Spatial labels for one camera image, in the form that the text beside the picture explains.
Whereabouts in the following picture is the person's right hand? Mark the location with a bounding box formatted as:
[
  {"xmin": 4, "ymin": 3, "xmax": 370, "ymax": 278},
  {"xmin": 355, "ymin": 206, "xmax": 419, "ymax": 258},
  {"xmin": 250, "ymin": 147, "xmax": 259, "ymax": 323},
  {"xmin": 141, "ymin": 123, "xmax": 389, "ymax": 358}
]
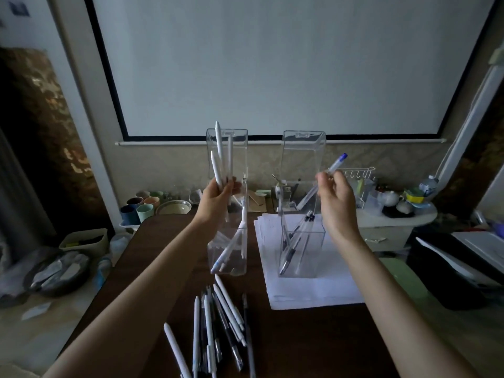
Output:
[{"xmin": 316, "ymin": 171, "xmax": 362, "ymax": 245}]

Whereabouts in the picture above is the person's left hand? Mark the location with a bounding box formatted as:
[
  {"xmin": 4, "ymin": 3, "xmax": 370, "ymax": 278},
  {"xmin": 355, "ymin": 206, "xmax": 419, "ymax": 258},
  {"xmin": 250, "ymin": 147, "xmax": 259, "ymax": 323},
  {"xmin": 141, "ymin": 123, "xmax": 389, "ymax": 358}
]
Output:
[{"xmin": 195, "ymin": 176, "xmax": 243, "ymax": 229}]

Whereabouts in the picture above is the translucent pen with blue cap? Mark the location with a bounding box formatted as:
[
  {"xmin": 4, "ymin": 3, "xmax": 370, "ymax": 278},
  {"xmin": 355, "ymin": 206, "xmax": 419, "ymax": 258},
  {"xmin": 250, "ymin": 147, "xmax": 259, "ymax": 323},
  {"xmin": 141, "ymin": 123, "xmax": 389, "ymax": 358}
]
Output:
[{"xmin": 295, "ymin": 153, "xmax": 349, "ymax": 211}]

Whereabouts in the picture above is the translucent grey pen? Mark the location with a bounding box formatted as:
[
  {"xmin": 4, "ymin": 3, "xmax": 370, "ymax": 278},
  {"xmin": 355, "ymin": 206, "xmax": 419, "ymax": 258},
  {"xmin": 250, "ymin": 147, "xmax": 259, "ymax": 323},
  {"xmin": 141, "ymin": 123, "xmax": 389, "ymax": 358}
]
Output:
[{"xmin": 295, "ymin": 232, "xmax": 312, "ymax": 272}]

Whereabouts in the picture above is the stack of white paper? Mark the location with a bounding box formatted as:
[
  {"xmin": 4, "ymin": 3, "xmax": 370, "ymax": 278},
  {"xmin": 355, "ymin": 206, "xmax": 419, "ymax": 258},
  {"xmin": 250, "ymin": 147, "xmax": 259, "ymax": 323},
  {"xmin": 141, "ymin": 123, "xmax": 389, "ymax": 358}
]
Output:
[{"xmin": 254, "ymin": 213, "xmax": 365, "ymax": 311}]

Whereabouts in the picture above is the pile of pens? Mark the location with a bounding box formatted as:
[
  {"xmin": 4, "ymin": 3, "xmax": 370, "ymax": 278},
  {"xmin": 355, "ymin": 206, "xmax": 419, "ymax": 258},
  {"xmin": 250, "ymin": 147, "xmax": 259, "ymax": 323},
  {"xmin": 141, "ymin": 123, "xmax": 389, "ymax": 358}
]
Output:
[{"xmin": 163, "ymin": 274, "xmax": 257, "ymax": 378}]

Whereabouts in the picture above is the person's left forearm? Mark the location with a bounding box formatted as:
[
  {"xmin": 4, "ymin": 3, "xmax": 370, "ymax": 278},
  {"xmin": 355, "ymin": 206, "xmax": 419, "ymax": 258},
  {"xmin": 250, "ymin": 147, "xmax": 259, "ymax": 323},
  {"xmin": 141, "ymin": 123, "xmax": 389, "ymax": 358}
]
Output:
[{"xmin": 41, "ymin": 220, "xmax": 221, "ymax": 378}]

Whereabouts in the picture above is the person's right forearm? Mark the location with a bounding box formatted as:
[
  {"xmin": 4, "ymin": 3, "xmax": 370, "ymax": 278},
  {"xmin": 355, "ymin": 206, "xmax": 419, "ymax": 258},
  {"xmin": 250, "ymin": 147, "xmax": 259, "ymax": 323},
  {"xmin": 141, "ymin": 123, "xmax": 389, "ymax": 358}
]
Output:
[{"xmin": 334, "ymin": 236, "xmax": 479, "ymax": 378}]

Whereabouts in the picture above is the brown cardboard box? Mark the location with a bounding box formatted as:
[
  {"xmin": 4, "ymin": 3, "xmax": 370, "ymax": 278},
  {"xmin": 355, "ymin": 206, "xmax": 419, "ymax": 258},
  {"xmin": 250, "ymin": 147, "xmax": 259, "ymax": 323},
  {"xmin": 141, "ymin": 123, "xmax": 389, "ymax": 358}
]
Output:
[{"xmin": 248, "ymin": 188, "xmax": 268, "ymax": 213}]

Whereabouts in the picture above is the clear plastic measuring jug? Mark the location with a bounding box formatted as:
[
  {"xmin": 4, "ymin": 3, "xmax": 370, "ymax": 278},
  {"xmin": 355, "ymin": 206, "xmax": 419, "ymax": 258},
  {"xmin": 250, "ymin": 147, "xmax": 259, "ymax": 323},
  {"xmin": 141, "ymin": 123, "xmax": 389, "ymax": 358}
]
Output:
[{"xmin": 366, "ymin": 188, "xmax": 385, "ymax": 213}]

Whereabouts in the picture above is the ceramic bowl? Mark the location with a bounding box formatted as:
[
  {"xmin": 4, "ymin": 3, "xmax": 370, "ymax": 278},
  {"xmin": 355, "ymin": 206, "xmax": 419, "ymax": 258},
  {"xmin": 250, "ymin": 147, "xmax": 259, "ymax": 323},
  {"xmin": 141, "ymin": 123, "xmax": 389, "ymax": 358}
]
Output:
[{"xmin": 155, "ymin": 199, "xmax": 193, "ymax": 216}]

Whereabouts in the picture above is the black router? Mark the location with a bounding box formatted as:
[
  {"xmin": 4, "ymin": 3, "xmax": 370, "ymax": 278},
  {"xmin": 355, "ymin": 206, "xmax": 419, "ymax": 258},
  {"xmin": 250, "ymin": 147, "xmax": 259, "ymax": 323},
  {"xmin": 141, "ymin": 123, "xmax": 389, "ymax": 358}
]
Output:
[{"xmin": 281, "ymin": 184, "xmax": 316, "ymax": 211}]

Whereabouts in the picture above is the black round tray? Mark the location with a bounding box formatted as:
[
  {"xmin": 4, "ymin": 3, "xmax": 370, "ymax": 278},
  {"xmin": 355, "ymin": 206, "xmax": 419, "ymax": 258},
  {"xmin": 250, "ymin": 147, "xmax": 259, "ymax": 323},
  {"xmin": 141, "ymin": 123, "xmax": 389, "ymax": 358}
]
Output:
[{"xmin": 382, "ymin": 206, "xmax": 416, "ymax": 218}]

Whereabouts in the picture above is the group of colourful cups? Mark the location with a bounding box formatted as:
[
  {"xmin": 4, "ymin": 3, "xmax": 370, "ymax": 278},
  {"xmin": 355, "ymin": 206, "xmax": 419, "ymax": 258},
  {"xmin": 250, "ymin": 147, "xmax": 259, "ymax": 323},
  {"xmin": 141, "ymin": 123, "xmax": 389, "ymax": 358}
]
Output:
[{"xmin": 120, "ymin": 191, "xmax": 164, "ymax": 227}]

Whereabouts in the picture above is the clear plastic bottle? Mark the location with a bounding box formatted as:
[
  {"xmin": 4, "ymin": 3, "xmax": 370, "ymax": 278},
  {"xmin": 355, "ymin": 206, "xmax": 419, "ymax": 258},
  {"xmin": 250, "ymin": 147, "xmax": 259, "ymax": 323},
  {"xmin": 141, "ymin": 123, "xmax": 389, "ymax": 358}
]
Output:
[{"xmin": 419, "ymin": 175, "xmax": 440, "ymax": 197}]

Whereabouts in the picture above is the clear water jug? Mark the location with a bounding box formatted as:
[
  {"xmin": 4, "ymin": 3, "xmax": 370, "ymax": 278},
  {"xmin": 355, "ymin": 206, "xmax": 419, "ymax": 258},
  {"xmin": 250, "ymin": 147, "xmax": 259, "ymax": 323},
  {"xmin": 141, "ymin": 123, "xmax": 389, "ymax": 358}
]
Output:
[{"xmin": 109, "ymin": 232, "xmax": 133, "ymax": 264}]

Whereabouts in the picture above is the beige plastic bin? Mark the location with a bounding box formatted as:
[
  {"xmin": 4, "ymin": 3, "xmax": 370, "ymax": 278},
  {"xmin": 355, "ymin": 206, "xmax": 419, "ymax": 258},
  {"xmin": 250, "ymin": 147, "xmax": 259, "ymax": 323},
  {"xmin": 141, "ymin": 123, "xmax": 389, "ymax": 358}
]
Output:
[{"xmin": 59, "ymin": 228, "xmax": 109, "ymax": 256}]

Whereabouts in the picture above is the black bag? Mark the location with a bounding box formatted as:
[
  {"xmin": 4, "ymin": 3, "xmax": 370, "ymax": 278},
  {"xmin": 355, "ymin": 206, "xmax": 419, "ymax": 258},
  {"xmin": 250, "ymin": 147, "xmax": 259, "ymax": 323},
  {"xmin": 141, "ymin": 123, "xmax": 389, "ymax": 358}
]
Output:
[{"xmin": 407, "ymin": 228, "xmax": 504, "ymax": 311}]

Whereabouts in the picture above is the blue bottle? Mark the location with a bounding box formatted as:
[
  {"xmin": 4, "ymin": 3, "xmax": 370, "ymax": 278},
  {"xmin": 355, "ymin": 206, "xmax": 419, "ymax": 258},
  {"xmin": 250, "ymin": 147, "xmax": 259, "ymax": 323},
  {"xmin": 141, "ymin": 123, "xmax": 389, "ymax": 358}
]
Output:
[{"xmin": 94, "ymin": 257, "xmax": 113, "ymax": 292}]

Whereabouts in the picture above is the white projector screen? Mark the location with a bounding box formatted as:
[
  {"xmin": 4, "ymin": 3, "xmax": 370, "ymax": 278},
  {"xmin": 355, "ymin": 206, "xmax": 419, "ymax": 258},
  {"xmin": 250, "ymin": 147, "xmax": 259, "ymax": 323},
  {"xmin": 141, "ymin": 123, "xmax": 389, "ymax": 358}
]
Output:
[{"xmin": 83, "ymin": 0, "xmax": 501, "ymax": 146}]

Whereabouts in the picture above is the grey curtain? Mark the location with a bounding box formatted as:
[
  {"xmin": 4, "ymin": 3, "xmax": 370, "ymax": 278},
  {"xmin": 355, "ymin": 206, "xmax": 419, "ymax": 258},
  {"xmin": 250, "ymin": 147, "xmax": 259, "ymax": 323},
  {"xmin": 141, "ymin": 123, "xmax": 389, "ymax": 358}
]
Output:
[{"xmin": 0, "ymin": 129, "xmax": 56, "ymax": 256}]

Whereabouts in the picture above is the white paper scrap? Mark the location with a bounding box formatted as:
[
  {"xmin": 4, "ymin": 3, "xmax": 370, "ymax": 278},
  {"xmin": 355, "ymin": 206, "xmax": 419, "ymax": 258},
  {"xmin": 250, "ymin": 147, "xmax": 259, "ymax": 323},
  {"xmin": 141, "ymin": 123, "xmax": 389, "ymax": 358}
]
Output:
[{"xmin": 22, "ymin": 302, "xmax": 52, "ymax": 321}]

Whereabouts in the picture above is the white wire hook rack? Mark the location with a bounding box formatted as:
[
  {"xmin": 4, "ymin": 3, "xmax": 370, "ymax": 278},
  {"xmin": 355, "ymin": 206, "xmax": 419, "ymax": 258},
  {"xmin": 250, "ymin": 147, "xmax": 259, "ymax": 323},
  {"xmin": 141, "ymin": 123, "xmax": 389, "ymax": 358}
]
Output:
[{"xmin": 340, "ymin": 167, "xmax": 377, "ymax": 209}]

